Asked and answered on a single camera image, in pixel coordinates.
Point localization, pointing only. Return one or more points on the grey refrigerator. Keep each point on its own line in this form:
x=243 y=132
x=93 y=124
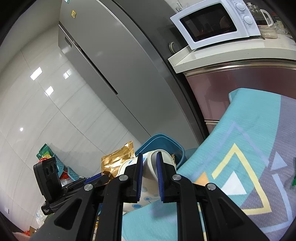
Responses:
x=122 y=50

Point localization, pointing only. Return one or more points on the patterned teal tablecloth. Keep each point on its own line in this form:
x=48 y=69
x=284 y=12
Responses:
x=249 y=157

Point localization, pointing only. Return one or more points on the kitchen counter with cabinets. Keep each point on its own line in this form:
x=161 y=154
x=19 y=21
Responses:
x=207 y=75

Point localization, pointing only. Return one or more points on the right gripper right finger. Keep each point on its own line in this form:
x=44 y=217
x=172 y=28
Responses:
x=203 y=212

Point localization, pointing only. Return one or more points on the blue trash bin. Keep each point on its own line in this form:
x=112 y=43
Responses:
x=164 y=142

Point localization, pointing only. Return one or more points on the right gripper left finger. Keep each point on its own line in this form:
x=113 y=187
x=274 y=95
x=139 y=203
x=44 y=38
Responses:
x=95 y=212

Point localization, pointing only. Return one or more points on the dotted paper cup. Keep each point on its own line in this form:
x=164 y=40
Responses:
x=150 y=188

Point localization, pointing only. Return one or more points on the white microwave oven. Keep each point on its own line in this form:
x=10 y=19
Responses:
x=211 y=22

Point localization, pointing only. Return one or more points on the glass kettle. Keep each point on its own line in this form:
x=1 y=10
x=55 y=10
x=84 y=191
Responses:
x=264 y=21

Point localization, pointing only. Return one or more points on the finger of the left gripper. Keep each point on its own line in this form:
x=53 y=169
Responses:
x=98 y=179

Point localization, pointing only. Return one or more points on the green clear candy wrapper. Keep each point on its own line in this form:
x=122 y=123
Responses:
x=291 y=180

